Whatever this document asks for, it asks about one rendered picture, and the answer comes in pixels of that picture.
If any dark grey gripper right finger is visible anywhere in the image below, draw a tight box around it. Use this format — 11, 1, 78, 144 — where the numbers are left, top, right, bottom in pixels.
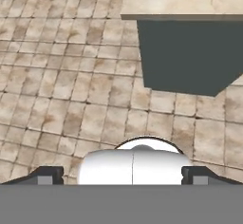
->
180, 165, 243, 186

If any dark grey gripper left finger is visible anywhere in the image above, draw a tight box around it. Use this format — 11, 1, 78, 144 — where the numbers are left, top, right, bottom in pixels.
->
1, 165, 65, 186

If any white round black-rimmed object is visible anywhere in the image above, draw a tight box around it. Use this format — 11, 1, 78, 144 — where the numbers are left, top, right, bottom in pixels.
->
77, 135, 194, 186

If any dark grey kitchen island cupboard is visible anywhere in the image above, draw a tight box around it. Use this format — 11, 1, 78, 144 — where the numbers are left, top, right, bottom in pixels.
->
136, 19, 243, 98

